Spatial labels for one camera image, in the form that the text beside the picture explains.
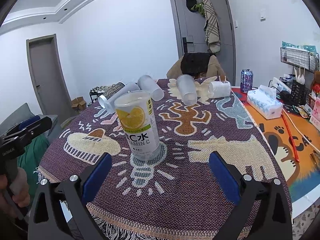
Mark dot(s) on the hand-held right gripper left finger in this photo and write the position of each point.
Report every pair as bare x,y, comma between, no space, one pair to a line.
97,178

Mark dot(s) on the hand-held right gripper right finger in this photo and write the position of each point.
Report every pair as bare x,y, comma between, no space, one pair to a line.
223,178

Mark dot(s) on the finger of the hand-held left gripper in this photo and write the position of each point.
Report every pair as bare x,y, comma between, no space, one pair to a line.
29,122
37,127

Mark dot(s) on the lemon print clear cup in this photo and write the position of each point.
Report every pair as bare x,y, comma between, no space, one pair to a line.
140,127

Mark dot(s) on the dark label plastic cup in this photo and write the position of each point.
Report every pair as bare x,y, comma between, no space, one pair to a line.
112,91

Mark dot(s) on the white label clear cup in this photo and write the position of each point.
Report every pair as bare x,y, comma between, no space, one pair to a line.
220,88

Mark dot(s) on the frosted plastic cup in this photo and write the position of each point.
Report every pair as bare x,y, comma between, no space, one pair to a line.
186,88
122,90
151,86

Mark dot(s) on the person's left hand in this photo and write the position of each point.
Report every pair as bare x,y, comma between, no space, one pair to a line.
22,201

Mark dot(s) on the grey sofa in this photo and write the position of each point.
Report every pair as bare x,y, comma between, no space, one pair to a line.
17,115

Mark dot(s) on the green cloth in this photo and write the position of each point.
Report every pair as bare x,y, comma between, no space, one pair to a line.
35,155

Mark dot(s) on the purple printed blanket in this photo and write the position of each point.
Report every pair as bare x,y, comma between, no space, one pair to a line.
190,180

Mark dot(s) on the plain grey door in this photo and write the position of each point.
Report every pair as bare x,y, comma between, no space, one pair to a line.
47,80

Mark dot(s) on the cardboard box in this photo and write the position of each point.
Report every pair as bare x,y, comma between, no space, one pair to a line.
78,103

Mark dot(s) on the orange cat print mat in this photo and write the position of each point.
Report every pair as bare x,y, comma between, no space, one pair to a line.
275,135

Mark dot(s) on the shoe rack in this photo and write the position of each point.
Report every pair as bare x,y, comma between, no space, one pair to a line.
96,92

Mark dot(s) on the red stick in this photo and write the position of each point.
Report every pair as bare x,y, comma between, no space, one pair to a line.
290,135

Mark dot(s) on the white tissue pack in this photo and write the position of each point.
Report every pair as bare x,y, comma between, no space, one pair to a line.
265,102

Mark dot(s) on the white stick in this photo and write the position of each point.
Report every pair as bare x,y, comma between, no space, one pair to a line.
302,132

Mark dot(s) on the purple drink can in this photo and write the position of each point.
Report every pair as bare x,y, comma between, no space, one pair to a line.
247,81

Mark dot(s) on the snack packets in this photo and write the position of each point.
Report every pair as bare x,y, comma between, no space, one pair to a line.
302,111

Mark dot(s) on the white power strip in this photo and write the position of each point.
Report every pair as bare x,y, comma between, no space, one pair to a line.
275,83

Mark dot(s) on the pink card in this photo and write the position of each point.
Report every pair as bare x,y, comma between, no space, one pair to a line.
316,111

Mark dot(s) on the black cloth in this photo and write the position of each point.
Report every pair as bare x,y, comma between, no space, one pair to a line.
195,63

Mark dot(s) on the white plastic spoons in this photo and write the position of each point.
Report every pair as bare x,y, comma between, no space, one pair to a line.
300,76

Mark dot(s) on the brown plush toy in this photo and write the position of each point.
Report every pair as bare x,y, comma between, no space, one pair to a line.
316,82

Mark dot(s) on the teal packet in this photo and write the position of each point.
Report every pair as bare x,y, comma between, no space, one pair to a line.
297,45

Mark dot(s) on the plaid scarf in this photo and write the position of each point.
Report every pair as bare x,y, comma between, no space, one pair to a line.
211,25

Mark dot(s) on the black hat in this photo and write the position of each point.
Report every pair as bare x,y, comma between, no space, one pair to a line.
192,2

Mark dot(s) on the white wall switch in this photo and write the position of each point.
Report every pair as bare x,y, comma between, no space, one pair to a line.
262,15

